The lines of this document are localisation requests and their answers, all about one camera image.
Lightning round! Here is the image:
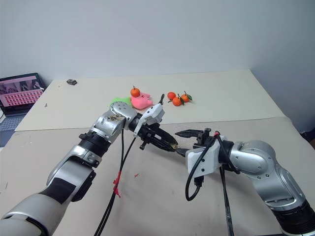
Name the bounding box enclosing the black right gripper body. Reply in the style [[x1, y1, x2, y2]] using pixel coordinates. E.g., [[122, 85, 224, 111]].
[[192, 127, 220, 150]]

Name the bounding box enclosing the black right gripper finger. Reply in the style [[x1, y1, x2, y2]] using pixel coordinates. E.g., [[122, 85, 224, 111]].
[[174, 129, 204, 139], [175, 147, 195, 158]]

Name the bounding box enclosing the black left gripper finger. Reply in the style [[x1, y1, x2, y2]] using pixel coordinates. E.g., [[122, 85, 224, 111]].
[[152, 139, 174, 152], [156, 126, 178, 145]]

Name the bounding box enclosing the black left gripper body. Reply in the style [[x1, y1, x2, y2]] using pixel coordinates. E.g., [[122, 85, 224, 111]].
[[138, 123, 162, 151]]

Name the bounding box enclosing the pink plate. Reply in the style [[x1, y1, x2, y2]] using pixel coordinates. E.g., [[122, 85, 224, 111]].
[[130, 92, 153, 110]]

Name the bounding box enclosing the beige board sheet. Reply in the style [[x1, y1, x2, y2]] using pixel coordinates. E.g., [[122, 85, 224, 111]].
[[14, 68, 294, 132]]

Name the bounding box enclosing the green plate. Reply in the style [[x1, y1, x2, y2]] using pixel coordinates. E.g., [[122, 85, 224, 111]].
[[111, 96, 131, 107]]

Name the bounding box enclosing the beige paper table cover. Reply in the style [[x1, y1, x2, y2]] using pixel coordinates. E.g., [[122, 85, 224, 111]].
[[0, 115, 315, 236]]

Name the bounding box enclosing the open laptop with pink screen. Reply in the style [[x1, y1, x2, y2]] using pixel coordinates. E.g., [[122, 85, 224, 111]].
[[0, 72, 48, 147]]

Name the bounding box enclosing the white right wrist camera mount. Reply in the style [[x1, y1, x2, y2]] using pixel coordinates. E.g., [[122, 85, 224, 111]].
[[185, 134, 224, 178]]

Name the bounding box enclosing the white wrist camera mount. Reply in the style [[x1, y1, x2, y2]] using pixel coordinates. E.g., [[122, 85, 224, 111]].
[[132, 103, 166, 137], [185, 134, 224, 178]]

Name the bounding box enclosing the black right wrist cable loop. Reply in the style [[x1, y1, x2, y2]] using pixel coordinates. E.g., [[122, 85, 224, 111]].
[[185, 134, 223, 203]]

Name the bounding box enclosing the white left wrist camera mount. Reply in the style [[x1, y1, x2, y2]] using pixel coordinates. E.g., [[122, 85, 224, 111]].
[[132, 103, 166, 137]]

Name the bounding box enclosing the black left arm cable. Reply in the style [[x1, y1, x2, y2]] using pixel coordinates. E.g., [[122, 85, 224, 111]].
[[94, 126, 125, 236], [97, 137, 137, 236]]

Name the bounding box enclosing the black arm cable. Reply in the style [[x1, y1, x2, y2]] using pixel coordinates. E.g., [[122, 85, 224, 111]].
[[97, 137, 137, 236], [219, 141, 235, 236], [94, 126, 125, 236]]

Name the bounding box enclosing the red tape on cable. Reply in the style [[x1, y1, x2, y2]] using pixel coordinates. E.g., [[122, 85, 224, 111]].
[[112, 170, 122, 198]]

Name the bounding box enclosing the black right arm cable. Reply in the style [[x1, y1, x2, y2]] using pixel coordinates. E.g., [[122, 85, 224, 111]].
[[219, 141, 235, 236]]

